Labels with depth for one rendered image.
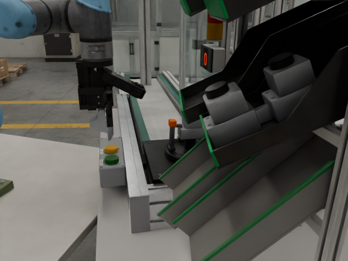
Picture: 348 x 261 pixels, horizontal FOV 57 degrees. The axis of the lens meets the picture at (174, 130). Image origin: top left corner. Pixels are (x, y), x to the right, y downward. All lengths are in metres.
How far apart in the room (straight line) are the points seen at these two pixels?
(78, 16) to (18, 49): 8.79
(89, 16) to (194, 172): 0.41
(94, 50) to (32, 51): 8.67
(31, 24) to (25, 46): 8.77
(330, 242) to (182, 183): 0.35
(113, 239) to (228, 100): 0.50
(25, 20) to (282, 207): 0.55
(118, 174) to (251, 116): 0.54
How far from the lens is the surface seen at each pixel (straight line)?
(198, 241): 0.56
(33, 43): 9.39
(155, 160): 0.87
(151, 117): 1.36
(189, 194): 0.56
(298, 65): 0.40
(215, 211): 0.56
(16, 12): 0.68
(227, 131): 0.40
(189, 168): 0.68
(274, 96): 0.42
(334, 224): 0.42
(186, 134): 0.85
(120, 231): 0.81
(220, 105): 0.39
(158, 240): 0.78
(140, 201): 0.75
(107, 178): 0.89
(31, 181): 1.08
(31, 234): 0.86
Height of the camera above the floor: 1.36
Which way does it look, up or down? 22 degrees down
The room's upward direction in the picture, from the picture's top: straight up
